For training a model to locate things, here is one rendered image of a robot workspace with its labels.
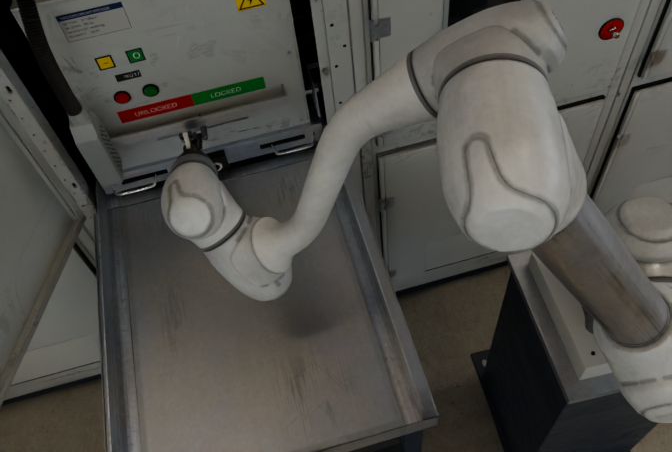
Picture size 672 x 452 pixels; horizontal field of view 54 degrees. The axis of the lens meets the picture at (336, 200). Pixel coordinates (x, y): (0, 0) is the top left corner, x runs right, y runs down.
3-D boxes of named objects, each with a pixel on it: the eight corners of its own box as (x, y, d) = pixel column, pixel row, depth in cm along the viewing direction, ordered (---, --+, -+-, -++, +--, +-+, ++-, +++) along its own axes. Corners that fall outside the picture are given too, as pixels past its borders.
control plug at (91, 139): (124, 182, 141) (93, 128, 127) (102, 188, 140) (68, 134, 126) (122, 156, 145) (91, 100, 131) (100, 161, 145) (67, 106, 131)
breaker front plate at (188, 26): (311, 129, 158) (280, -46, 119) (111, 180, 154) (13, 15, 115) (309, 125, 159) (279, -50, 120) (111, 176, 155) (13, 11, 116)
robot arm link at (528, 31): (404, 24, 88) (405, 96, 80) (532, -47, 78) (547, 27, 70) (453, 83, 96) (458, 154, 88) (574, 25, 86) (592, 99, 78)
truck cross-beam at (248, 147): (324, 139, 162) (321, 123, 157) (106, 195, 157) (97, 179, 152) (319, 125, 164) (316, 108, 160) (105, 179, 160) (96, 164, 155)
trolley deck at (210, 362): (438, 425, 127) (439, 415, 122) (119, 519, 122) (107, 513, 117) (346, 164, 166) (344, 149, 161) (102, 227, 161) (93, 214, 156)
